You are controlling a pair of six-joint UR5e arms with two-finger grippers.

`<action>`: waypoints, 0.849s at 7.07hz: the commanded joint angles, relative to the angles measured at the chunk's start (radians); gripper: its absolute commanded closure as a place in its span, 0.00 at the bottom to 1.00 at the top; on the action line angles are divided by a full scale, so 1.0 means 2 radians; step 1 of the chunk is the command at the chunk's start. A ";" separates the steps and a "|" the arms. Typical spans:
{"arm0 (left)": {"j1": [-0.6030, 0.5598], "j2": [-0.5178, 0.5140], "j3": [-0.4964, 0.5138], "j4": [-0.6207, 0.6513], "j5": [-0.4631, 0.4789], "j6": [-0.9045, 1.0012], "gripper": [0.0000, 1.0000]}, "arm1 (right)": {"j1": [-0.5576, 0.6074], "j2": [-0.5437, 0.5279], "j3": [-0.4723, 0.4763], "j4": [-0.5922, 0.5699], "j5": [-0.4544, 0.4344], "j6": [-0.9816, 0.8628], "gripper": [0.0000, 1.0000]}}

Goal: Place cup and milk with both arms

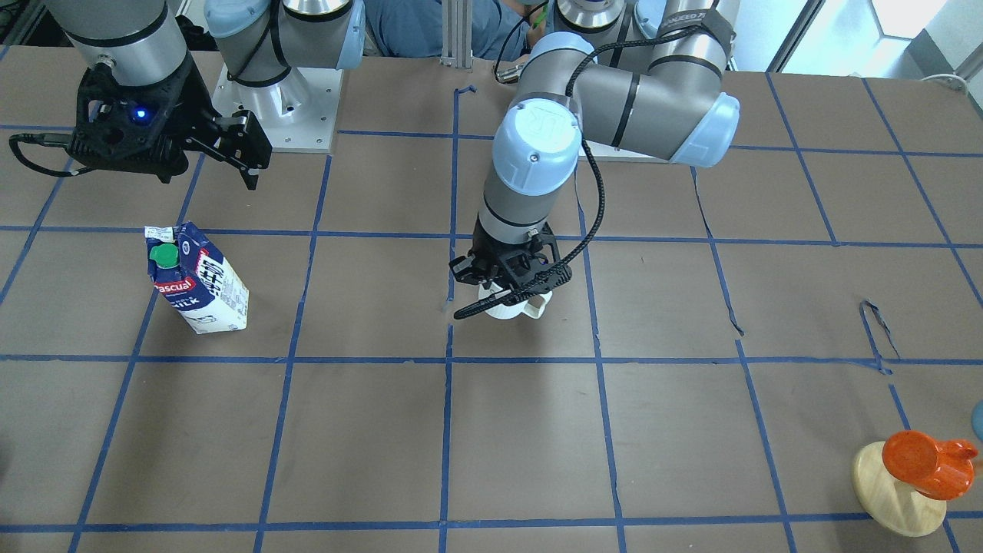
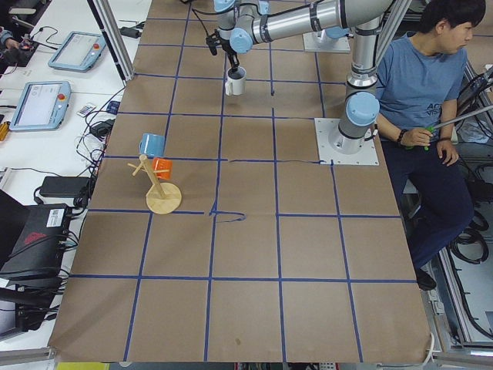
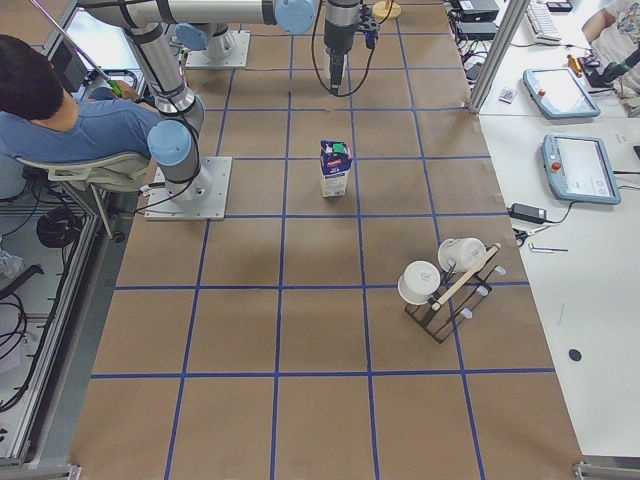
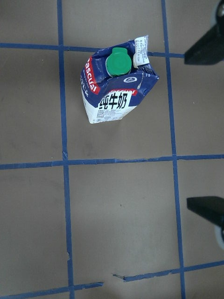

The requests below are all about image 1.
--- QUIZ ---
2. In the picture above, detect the white grey mug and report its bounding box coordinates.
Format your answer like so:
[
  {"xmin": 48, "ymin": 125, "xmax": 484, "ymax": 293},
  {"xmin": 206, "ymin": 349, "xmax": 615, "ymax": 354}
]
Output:
[{"xmin": 478, "ymin": 281, "xmax": 554, "ymax": 320}]

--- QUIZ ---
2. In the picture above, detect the blue white milk carton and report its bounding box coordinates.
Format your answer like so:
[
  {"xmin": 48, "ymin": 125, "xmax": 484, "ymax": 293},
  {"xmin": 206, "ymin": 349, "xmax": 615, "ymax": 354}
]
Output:
[{"xmin": 144, "ymin": 221, "xmax": 250, "ymax": 335}]

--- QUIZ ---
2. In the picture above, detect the person in blue shirt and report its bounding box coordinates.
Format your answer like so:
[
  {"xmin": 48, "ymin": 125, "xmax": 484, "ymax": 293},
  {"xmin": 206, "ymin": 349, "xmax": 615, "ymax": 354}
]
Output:
[{"xmin": 364, "ymin": 0, "xmax": 555, "ymax": 61}]

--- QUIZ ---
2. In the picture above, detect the orange mug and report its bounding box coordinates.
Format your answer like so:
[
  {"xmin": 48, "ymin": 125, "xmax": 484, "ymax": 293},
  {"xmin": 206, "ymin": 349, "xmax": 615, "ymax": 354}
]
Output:
[{"xmin": 882, "ymin": 430, "xmax": 979, "ymax": 501}]

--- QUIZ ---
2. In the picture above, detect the blue mug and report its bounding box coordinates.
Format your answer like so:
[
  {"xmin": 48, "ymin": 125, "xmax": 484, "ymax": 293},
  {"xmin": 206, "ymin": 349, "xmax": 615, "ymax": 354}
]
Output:
[{"xmin": 970, "ymin": 402, "xmax": 983, "ymax": 441}]

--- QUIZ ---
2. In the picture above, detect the aluminium frame post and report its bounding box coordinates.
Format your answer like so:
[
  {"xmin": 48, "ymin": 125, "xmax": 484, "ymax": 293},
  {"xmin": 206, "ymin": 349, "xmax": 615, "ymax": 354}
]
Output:
[{"xmin": 439, "ymin": 0, "xmax": 474, "ymax": 72}]

